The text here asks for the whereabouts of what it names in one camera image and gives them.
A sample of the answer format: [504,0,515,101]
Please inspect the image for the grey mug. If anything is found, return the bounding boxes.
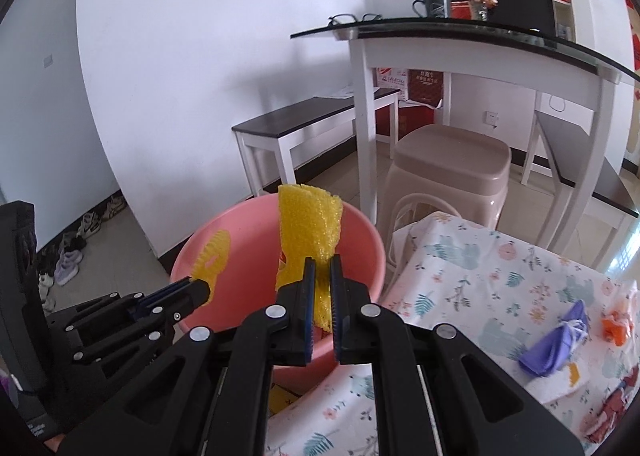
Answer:
[412,0,451,19]

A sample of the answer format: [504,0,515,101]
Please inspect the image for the red snack wrapper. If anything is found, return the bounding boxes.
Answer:
[585,379,632,444]

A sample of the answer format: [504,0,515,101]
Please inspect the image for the right black white bench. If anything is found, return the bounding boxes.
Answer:
[519,107,640,272]

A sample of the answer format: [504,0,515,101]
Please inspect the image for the shoes on floor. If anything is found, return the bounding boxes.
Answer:
[37,191,127,314]

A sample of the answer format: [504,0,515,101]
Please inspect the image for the yellow foam net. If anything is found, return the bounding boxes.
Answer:
[276,184,343,333]
[190,230,231,305]

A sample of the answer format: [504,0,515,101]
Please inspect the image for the red gift box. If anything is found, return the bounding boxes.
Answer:
[450,1,473,20]

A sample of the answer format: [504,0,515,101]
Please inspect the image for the floral tablecloth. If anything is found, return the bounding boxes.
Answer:
[265,213,639,455]

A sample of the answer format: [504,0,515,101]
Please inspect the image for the black white bench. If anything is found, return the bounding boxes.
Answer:
[231,87,402,197]
[519,107,640,272]

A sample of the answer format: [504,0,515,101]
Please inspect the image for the red cartons under table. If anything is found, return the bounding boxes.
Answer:
[374,68,444,139]

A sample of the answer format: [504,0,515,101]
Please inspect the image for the white table glass top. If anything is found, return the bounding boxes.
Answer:
[304,18,639,254]

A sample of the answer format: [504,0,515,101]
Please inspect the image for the left black white bench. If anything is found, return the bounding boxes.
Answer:
[231,87,402,197]

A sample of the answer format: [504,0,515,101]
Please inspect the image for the eyeglasses on table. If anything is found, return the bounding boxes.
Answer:
[328,13,383,27]

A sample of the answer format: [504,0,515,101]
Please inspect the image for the white orange plastic bag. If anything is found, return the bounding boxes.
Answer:
[601,282,639,348]

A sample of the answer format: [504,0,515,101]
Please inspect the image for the beige plastic stool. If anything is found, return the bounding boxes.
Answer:
[376,122,514,297]

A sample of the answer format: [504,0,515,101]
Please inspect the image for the purple face mask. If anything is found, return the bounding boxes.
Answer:
[518,300,589,377]

